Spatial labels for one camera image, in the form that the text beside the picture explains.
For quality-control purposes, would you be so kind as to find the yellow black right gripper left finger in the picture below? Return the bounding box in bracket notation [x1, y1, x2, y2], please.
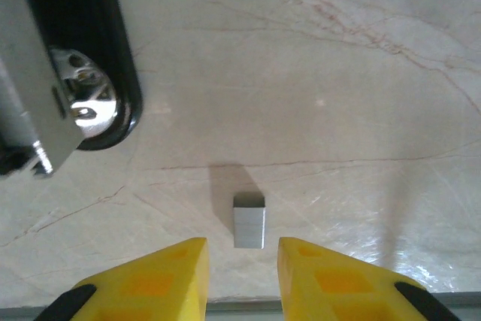
[37, 237, 210, 321]

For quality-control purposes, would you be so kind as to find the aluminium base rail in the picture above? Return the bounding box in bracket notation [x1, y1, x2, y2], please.
[0, 289, 481, 321]

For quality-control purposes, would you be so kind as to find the silver staple strip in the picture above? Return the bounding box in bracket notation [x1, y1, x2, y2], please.
[232, 193, 268, 250]

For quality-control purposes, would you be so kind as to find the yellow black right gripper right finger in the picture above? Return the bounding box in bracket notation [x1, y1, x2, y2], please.
[277, 236, 464, 321]

